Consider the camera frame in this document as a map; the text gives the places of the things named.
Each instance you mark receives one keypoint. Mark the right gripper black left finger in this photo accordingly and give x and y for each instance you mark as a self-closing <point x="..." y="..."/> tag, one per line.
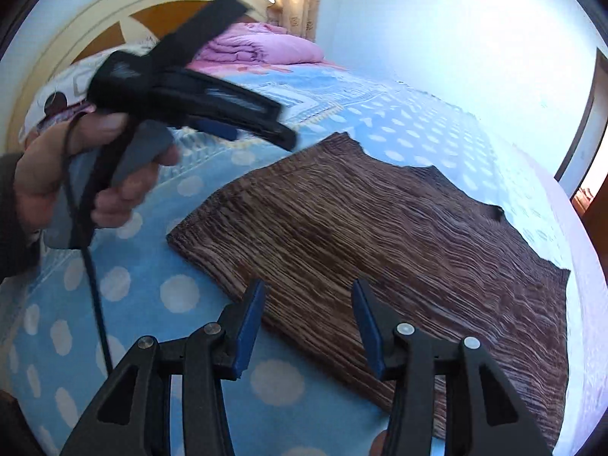
<point x="130" y="413"/>

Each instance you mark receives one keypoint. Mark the brown knitted sweater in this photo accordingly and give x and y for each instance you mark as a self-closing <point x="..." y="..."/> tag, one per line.
<point x="314" y="222"/>

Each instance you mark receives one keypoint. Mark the dark sleeved left forearm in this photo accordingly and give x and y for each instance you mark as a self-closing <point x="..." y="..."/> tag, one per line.
<point x="19" y="251"/>

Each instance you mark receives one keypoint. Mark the person's left hand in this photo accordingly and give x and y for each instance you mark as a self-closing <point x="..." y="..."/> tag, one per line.
<point x="88" y="173"/>

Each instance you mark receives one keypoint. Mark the white patterned pillow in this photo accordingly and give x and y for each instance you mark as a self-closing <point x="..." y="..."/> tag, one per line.
<point x="67" y="89"/>

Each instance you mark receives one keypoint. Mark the cream wooden headboard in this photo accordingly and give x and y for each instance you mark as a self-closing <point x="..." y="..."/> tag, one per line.
<point x="101" y="25"/>

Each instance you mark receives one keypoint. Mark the folded purple quilt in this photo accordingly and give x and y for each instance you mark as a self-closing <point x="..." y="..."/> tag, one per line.
<point x="260" y="43"/>

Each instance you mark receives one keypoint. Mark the beige patterned curtain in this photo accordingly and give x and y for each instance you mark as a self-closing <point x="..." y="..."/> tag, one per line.
<point x="294" y="0"/>

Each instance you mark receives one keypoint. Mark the brown wooden door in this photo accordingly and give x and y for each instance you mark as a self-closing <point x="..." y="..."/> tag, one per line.
<point x="593" y="212"/>

